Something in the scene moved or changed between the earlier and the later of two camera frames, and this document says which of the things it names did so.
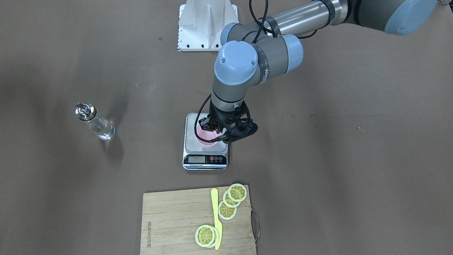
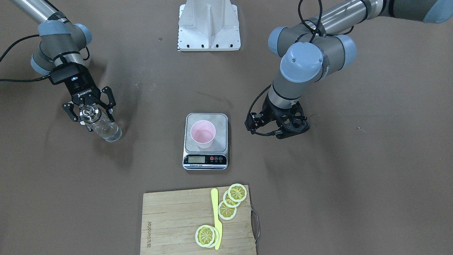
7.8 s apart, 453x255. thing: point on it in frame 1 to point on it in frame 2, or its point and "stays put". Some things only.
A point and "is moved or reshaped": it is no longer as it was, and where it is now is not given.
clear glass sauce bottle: x=104 y=129 is moved or reshaped
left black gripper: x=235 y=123 to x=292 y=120
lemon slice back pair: x=217 y=236 stays put
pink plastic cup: x=207 y=135 is moved or reshaped
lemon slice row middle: x=229 y=202 stays put
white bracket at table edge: x=200 y=23 stays put
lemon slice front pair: x=205 y=236 stays put
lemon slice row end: x=237 y=192 stays put
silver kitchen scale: x=197 y=156 stays put
